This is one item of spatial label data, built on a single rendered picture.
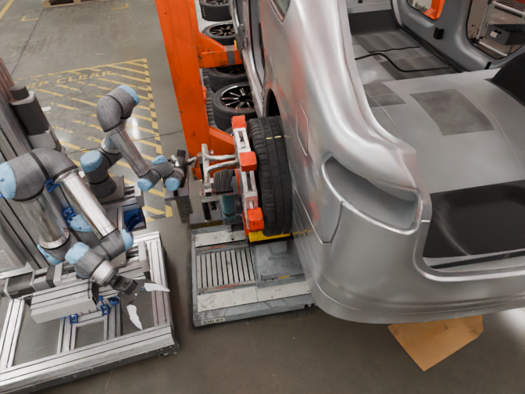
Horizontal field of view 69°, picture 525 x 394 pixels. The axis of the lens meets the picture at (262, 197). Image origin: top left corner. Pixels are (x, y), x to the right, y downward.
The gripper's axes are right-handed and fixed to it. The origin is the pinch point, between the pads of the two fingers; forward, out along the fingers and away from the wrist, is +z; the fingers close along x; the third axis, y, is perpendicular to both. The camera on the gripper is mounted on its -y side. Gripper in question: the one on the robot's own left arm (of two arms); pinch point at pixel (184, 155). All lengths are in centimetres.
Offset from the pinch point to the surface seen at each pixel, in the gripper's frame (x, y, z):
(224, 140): 21.7, -1.9, 24.6
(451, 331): 169, 77, -53
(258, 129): 44, -32, -31
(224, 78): 3, -2, 192
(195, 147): 3.4, 2.2, 18.5
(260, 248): 51, 60, -9
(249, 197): 43, -5, -53
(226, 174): 30, -13, -46
